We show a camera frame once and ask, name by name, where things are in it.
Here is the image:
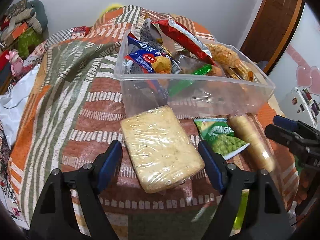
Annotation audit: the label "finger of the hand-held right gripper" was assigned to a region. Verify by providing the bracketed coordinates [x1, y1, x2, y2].
[264, 124, 304, 157]
[273, 115, 300, 133]

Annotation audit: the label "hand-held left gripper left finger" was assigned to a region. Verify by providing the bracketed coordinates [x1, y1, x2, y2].
[29, 139, 123, 240]

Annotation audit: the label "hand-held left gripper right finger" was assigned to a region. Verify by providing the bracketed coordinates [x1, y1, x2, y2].
[197, 139, 294, 240]

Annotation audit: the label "green pea snack packet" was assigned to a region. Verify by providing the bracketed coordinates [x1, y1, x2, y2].
[194, 118, 250, 160]

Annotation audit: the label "cream roll biscuit pack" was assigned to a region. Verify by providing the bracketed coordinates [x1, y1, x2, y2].
[227, 115, 275, 173]

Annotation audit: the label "pale square cracker block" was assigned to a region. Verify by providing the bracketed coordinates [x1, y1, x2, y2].
[120, 106, 205, 194]

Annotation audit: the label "long brown cracker pack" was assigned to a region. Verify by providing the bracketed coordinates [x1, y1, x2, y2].
[226, 65, 254, 82]

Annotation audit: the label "clear plastic storage container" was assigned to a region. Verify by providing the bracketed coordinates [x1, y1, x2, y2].
[114, 29, 276, 119]

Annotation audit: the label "clear bag of fried snacks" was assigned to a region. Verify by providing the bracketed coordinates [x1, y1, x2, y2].
[205, 44, 248, 74]

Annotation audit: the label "brown snack bag green trim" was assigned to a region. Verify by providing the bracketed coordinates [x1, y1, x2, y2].
[167, 51, 224, 97]

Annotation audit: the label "blue chip snack packet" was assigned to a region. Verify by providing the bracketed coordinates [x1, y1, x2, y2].
[124, 50, 180, 75]

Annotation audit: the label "blue and white snack packet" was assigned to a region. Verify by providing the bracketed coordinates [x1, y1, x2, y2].
[127, 31, 167, 55]

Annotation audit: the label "red and white snack packet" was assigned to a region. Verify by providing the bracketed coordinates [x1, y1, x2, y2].
[151, 19, 216, 65]

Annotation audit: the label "silver grey snack packet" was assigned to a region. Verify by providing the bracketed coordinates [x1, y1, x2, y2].
[139, 17, 163, 46]

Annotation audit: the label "white appliance with magnets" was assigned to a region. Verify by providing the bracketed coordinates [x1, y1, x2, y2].
[280, 87, 320, 128]

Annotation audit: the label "white sliding door pink hearts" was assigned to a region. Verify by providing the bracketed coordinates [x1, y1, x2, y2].
[267, 2, 320, 110]

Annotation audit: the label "striped patchwork blanket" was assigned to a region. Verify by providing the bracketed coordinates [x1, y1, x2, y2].
[7, 5, 300, 240]

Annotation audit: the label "brown wooden door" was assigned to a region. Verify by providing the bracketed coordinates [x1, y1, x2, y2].
[239, 0, 307, 74]

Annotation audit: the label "white cloth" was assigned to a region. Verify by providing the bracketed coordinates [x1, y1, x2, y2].
[0, 65, 42, 148]

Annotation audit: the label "checkered patchwork quilt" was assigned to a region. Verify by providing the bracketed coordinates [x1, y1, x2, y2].
[22, 26, 88, 64]

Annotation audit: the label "pink plush toy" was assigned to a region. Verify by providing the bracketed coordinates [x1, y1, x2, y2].
[9, 49, 25, 77]

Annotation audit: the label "red box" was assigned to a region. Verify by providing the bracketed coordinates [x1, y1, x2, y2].
[0, 51, 12, 80]

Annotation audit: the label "green box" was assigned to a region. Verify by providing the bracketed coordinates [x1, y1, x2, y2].
[16, 27, 42, 58]

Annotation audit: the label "yellow curved object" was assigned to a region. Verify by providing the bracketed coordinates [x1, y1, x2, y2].
[101, 3, 120, 14]

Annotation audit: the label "orange box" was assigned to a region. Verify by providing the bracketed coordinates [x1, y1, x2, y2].
[5, 21, 29, 40]

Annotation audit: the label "grey-green plush cushion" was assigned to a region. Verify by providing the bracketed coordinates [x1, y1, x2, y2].
[24, 0, 48, 34]

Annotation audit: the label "camouflage cloth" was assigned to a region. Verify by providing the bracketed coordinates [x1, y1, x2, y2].
[5, 0, 30, 18]

